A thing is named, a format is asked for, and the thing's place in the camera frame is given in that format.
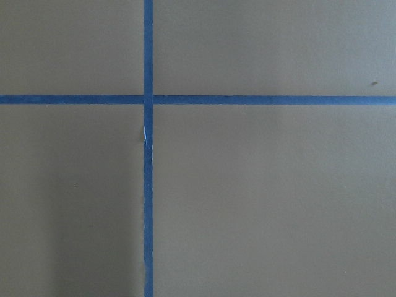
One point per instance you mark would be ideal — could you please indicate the vertical blue tape line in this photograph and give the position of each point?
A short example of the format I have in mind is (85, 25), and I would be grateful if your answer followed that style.
(148, 147)

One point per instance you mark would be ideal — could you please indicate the horizontal blue tape line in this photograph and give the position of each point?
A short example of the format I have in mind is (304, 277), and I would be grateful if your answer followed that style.
(194, 100)

